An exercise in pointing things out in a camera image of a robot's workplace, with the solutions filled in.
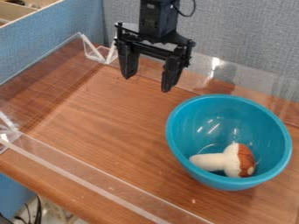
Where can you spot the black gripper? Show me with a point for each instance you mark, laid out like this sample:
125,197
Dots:
173,47

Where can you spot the white brown toy mushroom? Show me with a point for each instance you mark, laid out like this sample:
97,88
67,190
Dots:
236,161

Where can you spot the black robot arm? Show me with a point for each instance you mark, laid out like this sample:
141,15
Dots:
158,18

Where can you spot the blue plastic bowl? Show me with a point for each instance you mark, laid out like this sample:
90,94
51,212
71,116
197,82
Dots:
209,122

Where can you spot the clear acrylic back barrier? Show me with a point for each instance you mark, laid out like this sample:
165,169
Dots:
216,70

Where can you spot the clear acrylic barrier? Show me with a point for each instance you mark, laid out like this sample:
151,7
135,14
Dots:
216,70
139,201

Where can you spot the wooden shelf box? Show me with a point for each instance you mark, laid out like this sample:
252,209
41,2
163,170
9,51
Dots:
18,9

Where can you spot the clear acrylic front barrier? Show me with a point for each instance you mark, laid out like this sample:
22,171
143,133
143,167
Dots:
139,201

